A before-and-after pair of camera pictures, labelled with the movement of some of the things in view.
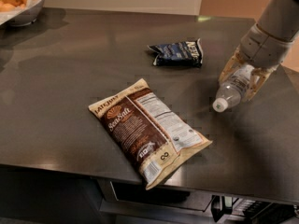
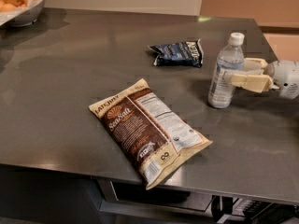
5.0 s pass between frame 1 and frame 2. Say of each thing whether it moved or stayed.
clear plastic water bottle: moved
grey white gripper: moved
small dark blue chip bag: stayed
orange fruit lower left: stayed
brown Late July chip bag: stayed
